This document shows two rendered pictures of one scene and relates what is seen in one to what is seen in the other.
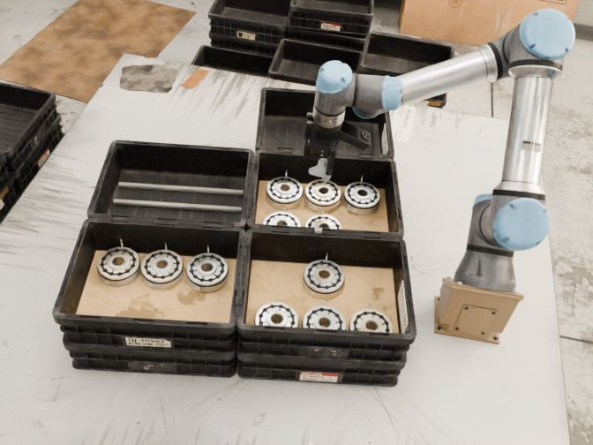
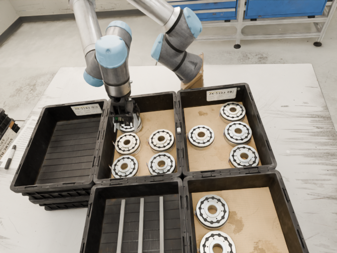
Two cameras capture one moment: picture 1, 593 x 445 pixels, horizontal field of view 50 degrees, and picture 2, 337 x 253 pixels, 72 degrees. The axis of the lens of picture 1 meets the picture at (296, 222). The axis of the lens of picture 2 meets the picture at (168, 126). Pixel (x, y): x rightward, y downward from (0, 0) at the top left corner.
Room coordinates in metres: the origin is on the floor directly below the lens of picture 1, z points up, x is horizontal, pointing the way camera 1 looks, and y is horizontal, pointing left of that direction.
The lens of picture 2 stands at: (1.01, 0.45, 1.61)
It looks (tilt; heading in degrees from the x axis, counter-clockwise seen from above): 51 degrees down; 281
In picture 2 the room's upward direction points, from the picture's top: 12 degrees counter-clockwise
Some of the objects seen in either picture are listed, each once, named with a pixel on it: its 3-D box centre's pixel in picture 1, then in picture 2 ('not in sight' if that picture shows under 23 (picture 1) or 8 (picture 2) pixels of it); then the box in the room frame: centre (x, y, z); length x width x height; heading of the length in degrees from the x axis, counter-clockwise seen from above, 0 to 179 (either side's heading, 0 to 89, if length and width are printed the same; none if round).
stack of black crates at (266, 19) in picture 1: (252, 36); not in sight; (2.97, 0.33, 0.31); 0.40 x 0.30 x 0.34; 83
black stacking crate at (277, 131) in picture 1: (323, 137); (71, 147); (1.52, -0.05, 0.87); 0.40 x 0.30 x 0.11; 93
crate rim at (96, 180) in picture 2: (325, 193); (140, 132); (1.22, -0.07, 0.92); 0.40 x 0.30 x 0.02; 93
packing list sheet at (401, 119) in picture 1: (370, 116); (32, 140); (1.87, -0.23, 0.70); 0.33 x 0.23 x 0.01; 83
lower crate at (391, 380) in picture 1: (319, 320); not in sight; (0.92, -0.08, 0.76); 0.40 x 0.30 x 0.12; 93
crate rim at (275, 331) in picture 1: (326, 282); (219, 124); (0.92, -0.08, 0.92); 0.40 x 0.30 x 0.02; 93
